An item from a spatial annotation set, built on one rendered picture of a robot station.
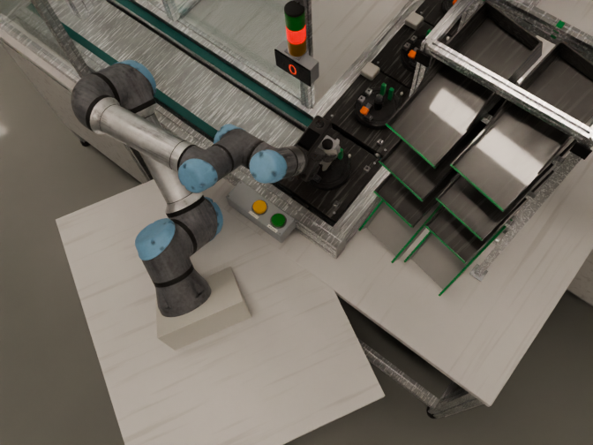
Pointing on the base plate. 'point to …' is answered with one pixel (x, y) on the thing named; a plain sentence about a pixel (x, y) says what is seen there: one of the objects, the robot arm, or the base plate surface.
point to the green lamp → (295, 22)
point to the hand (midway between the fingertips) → (328, 146)
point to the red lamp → (296, 35)
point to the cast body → (330, 144)
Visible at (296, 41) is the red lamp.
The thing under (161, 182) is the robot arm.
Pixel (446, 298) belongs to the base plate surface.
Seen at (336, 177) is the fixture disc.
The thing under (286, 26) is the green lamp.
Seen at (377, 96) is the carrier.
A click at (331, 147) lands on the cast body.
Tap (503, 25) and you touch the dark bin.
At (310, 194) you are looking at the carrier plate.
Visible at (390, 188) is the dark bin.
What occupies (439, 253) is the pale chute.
